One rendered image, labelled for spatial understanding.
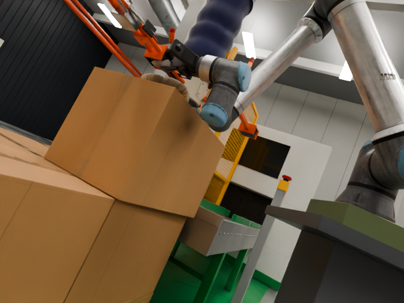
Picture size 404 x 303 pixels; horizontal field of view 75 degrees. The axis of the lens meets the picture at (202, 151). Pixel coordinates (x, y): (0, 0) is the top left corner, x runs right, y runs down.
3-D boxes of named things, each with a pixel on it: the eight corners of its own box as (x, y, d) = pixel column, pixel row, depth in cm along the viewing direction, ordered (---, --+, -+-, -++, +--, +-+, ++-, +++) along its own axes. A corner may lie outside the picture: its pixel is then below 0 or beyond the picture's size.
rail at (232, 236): (258, 244, 345) (264, 230, 348) (263, 246, 342) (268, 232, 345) (199, 250, 137) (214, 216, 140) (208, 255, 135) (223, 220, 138)
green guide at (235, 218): (257, 230, 350) (260, 224, 352) (264, 234, 346) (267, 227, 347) (229, 223, 207) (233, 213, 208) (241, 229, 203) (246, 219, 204)
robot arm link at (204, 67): (205, 74, 87) (218, 49, 88) (193, 71, 89) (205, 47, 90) (213, 88, 95) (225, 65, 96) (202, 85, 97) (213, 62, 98)
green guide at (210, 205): (221, 213, 373) (224, 207, 374) (228, 216, 368) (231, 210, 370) (174, 196, 229) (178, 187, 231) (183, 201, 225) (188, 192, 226)
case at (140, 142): (136, 188, 151) (166, 126, 157) (193, 218, 133) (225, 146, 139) (42, 157, 98) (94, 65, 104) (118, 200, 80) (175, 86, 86)
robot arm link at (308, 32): (317, 9, 111) (201, 121, 107) (328, -15, 99) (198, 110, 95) (339, 26, 109) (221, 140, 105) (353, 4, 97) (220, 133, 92)
